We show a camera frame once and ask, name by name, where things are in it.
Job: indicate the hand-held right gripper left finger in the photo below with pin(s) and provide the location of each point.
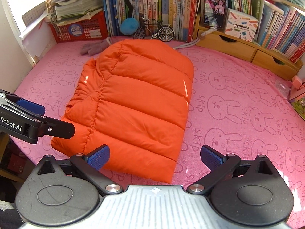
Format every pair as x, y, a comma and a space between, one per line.
99, 157

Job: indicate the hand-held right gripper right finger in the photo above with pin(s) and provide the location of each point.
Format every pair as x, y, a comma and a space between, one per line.
211, 158

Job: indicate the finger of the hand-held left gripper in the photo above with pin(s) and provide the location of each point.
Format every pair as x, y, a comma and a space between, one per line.
62, 130
31, 108

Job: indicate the orange puffer jacket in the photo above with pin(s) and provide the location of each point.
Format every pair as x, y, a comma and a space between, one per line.
131, 105

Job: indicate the loose white paper sheets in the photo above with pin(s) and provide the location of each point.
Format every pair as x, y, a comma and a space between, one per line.
35, 35

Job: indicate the grey knit glove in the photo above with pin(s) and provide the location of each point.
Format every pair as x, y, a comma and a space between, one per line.
93, 49

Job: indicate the red plastic basket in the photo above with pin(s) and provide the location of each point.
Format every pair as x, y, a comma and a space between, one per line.
81, 29

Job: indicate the clear plastic bag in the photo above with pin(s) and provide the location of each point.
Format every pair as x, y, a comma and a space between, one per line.
282, 87

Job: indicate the pink triangular toy case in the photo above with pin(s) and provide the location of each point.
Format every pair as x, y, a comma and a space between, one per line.
299, 105

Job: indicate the wooden drawer organizer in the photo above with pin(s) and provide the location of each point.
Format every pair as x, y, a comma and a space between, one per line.
238, 50

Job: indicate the stack of paper workbooks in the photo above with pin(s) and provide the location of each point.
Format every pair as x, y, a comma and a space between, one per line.
76, 4

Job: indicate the blue plush ball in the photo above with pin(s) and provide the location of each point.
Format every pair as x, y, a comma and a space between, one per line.
129, 27

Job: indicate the row of tall blue books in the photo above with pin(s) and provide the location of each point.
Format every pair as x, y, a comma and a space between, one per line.
114, 7

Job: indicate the miniature bicycle model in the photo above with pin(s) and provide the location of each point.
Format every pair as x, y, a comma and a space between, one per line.
165, 33

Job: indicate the smartphone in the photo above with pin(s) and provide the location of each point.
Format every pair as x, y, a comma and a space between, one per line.
214, 7

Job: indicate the row of thick assorted books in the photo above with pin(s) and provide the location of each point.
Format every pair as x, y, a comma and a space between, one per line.
171, 7

